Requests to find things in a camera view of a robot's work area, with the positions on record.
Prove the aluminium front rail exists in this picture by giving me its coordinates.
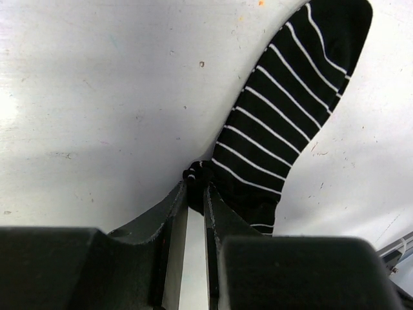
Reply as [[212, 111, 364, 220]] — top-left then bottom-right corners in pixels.
[[377, 232, 413, 275]]

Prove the black white striped ankle sock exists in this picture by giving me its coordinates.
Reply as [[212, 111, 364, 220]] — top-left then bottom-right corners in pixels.
[[183, 0, 373, 235]]

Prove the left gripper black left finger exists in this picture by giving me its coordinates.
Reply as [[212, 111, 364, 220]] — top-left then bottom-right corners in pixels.
[[1, 182, 188, 309]]

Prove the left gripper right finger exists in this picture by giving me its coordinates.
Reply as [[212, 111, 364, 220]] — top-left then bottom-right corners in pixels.
[[203, 186, 412, 309]]

